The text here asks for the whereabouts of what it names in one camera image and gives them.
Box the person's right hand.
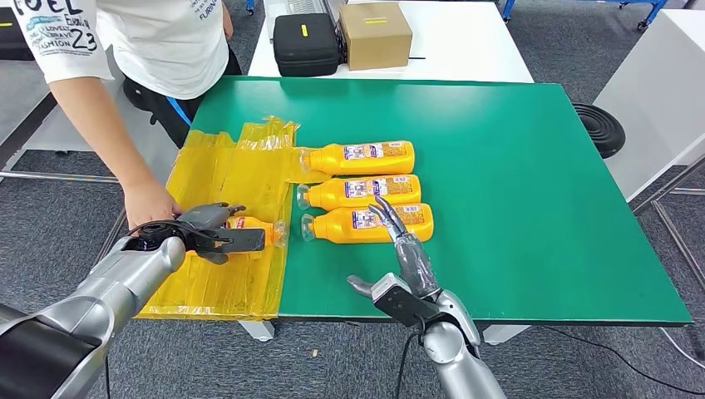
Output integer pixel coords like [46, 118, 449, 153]
[121, 179, 183, 231]

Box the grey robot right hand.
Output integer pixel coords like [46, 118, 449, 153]
[347, 196, 441, 301]

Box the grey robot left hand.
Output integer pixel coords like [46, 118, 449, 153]
[175, 202, 247, 265]

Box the orange detergent bottle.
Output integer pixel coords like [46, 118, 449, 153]
[225, 215, 288, 250]
[300, 202, 435, 245]
[298, 140, 416, 176]
[296, 174, 422, 213]

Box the white desk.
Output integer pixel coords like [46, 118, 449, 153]
[22, 71, 183, 185]

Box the person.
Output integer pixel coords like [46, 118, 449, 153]
[9, 0, 244, 231]

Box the grey metal table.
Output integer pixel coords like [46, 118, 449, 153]
[0, 74, 129, 271]

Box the black carrying case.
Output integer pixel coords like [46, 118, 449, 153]
[272, 12, 342, 78]
[0, 7, 35, 62]

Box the brown cardboard box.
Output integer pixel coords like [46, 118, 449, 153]
[338, 1, 413, 71]

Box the black ribbed round stool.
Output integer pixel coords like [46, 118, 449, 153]
[572, 102, 627, 160]

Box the silver laptop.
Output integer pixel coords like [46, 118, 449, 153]
[263, 0, 345, 42]

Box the white table with metal legs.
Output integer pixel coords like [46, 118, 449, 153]
[594, 9, 705, 298]

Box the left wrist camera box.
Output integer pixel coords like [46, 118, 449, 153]
[206, 227, 267, 255]

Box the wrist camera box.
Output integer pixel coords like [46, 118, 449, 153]
[372, 272, 441, 330]
[206, 227, 267, 255]

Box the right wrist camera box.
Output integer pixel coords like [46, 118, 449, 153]
[372, 272, 441, 330]

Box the blue strap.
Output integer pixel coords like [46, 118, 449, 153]
[165, 96, 193, 128]

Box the black floor cable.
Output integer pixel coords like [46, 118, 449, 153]
[536, 326, 705, 397]

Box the white floor cable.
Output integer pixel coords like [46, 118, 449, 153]
[658, 328, 705, 369]

